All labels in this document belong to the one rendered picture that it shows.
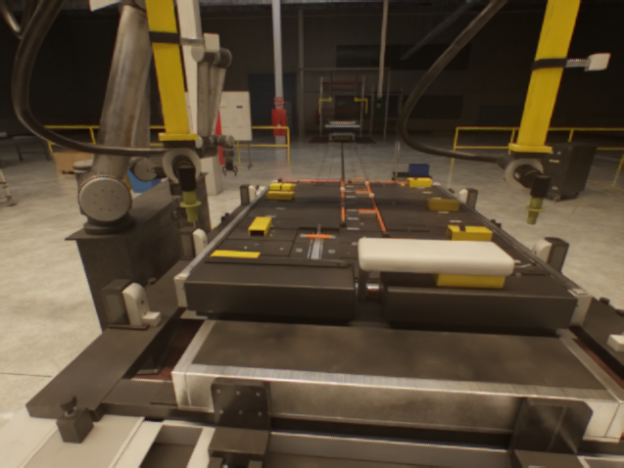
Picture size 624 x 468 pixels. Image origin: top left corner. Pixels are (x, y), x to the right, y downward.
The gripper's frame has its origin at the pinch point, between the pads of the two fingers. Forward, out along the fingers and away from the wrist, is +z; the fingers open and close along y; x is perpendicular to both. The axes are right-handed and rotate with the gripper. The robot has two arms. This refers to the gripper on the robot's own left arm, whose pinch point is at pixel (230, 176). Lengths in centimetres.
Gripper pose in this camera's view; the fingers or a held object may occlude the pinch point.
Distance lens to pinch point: 331.9
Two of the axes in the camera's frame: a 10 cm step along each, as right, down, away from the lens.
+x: 0.8, 3.6, -9.3
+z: 0.0, 9.3, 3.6
